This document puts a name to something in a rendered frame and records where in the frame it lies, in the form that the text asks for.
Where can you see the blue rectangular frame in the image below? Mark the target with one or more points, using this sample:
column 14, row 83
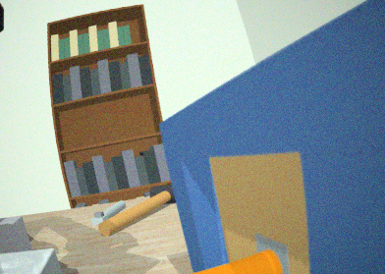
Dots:
column 322, row 96

